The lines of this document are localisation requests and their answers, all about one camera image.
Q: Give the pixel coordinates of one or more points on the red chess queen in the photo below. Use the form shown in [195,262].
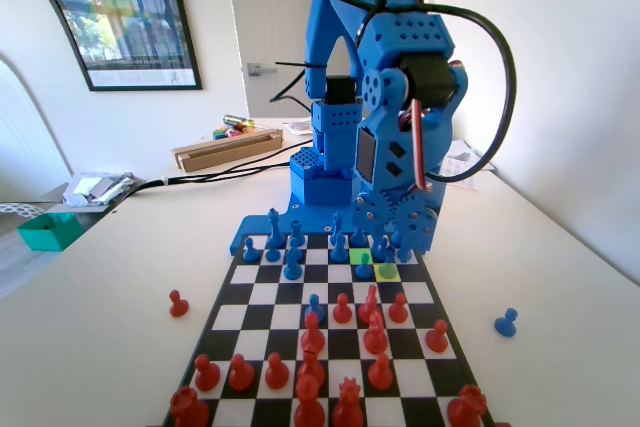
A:
[348,409]

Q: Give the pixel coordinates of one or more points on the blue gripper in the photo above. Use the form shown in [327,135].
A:
[395,219]

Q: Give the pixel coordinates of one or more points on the blue arm base plate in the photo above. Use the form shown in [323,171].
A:
[255,227]

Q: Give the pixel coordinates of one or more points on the long cardboard box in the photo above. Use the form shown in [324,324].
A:
[225,154]

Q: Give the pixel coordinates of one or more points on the printed paper sheet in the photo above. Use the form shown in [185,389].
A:
[297,128]

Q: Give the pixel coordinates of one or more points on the blue chess rook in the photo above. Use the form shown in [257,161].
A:
[296,229]

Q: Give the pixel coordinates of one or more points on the silver foil packaging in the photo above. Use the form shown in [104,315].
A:
[95,187]

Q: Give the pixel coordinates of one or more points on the black white chessboard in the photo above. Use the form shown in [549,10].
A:
[280,317]

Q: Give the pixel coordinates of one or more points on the red chess rook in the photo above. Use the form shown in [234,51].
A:
[467,409]
[190,412]

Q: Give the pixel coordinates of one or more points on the blue chess pawn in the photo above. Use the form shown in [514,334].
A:
[506,324]
[250,252]
[406,256]
[315,309]
[272,253]
[363,269]

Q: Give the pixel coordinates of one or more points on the red chess bishop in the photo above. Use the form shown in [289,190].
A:
[313,337]
[312,364]

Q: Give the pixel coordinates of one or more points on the colourful marker pack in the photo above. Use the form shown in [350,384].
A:
[225,134]

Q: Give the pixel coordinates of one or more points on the blue chess king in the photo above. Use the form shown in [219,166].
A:
[274,227]

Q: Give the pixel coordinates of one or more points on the green plastic bin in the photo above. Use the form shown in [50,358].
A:
[50,237]

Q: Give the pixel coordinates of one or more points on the black framed map poster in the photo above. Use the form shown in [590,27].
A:
[125,7]

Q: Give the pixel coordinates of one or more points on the grey dotted fabric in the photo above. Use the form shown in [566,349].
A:
[17,209]

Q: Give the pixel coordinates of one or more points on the yellow green tube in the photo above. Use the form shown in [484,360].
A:
[237,121]

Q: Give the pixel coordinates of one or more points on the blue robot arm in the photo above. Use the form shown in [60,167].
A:
[322,22]

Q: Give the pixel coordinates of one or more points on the white paper sheet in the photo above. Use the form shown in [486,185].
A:
[462,147]

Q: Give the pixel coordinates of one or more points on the printed instruction leaflet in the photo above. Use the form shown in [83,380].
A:
[462,172]

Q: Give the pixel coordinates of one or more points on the white door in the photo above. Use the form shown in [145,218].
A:
[270,22]

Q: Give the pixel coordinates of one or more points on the blue chess queen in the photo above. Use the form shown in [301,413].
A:
[338,223]

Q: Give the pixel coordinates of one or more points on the white curved furniture panel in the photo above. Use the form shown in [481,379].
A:
[30,97]

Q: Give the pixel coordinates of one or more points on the red chess pawn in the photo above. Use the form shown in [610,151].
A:
[177,306]
[342,312]
[276,375]
[206,377]
[437,339]
[380,375]
[241,377]
[398,312]

